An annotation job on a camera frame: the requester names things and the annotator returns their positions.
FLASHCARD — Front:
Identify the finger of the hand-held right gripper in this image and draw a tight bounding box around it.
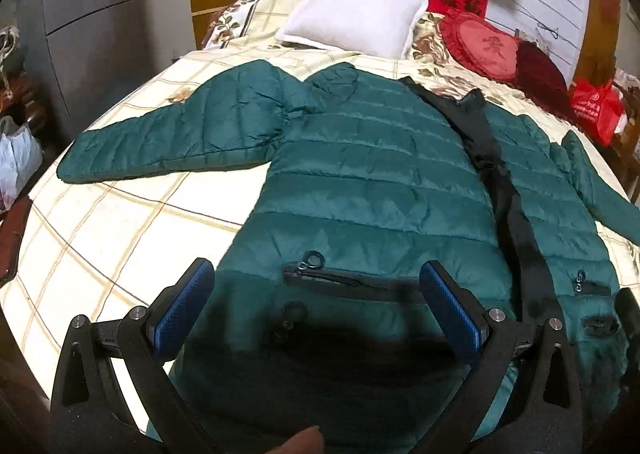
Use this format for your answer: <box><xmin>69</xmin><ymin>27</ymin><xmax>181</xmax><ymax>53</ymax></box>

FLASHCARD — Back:
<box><xmin>614</xmin><ymin>287</ymin><xmax>640</xmax><ymax>385</ymax></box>

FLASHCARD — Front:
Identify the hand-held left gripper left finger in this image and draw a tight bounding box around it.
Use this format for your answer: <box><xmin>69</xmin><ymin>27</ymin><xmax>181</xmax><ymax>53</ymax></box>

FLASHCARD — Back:
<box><xmin>50</xmin><ymin>257</ymin><xmax>221</xmax><ymax>454</ymax></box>

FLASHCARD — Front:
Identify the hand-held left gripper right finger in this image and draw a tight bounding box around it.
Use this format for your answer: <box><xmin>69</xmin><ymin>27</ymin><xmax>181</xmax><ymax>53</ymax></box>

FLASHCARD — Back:
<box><xmin>419</xmin><ymin>260</ymin><xmax>586</xmax><ymax>454</ymax></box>

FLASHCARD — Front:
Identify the dark green puffer jacket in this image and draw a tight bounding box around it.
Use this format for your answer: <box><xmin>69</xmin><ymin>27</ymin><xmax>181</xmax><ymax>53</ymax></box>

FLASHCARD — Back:
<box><xmin>56</xmin><ymin>59</ymin><xmax>640</xmax><ymax>454</ymax></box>

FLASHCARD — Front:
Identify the person's left hand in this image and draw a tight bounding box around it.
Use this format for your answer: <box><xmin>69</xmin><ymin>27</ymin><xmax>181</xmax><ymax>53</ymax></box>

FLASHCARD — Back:
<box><xmin>270</xmin><ymin>425</ymin><xmax>327</xmax><ymax>454</ymax></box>

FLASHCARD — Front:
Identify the bed with checked floral sheet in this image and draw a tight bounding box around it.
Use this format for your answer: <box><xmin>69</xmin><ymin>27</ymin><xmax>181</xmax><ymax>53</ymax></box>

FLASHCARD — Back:
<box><xmin>0</xmin><ymin>0</ymin><xmax>640</xmax><ymax>405</ymax></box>

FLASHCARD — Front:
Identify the wooden side table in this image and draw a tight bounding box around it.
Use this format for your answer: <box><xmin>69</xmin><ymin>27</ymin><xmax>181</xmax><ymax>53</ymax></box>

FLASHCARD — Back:
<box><xmin>614</xmin><ymin>69</ymin><xmax>640</xmax><ymax>162</ymax></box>

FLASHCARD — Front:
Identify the red plastic bag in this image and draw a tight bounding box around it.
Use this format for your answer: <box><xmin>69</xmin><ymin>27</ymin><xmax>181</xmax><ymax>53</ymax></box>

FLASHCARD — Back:
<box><xmin>570</xmin><ymin>77</ymin><xmax>626</xmax><ymax>147</ymax></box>

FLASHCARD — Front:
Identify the white plastic bag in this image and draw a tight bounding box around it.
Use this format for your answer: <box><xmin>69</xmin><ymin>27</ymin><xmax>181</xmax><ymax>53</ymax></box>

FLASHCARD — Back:
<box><xmin>0</xmin><ymin>117</ymin><xmax>45</xmax><ymax>212</ymax></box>

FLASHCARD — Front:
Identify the dark red cushion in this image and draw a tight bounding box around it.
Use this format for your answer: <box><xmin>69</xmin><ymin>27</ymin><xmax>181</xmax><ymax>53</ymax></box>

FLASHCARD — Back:
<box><xmin>515</xmin><ymin>40</ymin><xmax>571</xmax><ymax>108</ymax></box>

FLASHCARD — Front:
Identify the cluttered wooden cabinet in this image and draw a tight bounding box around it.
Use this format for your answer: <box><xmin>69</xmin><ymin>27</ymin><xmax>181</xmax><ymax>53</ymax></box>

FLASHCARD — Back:
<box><xmin>0</xmin><ymin>27</ymin><xmax>41</xmax><ymax>125</ymax></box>

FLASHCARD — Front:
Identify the red heart-shaped cushion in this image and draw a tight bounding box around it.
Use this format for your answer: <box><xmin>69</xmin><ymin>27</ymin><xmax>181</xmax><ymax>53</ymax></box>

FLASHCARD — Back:
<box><xmin>440</xmin><ymin>9</ymin><xmax>523</xmax><ymax>85</ymax></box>

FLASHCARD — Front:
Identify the grey wardrobe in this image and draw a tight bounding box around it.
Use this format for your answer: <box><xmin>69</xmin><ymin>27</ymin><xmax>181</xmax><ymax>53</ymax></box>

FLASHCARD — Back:
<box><xmin>15</xmin><ymin>0</ymin><xmax>196</xmax><ymax>135</ymax></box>

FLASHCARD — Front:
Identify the white square pillow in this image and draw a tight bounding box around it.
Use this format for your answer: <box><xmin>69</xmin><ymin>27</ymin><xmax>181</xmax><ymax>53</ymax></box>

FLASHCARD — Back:
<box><xmin>274</xmin><ymin>0</ymin><xmax>431</xmax><ymax>60</ymax></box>

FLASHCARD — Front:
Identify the dark red bed frame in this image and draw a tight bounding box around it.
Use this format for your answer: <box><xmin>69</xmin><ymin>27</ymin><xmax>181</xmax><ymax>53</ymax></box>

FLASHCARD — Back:
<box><xmin>0</xmin><ymin>197</ymin><xmax>33</xmax><ymax>287</ymax></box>

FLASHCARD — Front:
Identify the wooden wall trim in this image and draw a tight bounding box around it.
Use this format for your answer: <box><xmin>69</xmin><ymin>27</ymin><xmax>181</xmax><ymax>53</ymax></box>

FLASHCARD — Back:
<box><xmin>575</xmin><ymin>0</ymin><xmax>623</xmax><ymax>85</ymax></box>

